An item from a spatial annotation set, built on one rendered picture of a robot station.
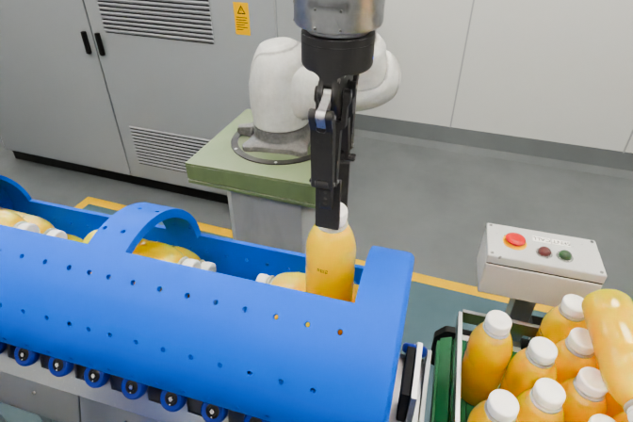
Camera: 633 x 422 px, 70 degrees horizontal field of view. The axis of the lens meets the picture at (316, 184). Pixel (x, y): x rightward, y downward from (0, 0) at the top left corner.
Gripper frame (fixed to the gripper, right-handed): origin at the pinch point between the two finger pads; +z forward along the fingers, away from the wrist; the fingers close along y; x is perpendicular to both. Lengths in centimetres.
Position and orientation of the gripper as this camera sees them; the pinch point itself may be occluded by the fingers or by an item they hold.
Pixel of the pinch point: (332, 194)
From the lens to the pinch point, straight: 56.3
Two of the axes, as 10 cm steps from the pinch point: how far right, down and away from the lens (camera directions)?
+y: -2.8, 5.2, -8.1
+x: 9.6, 1.6, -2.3
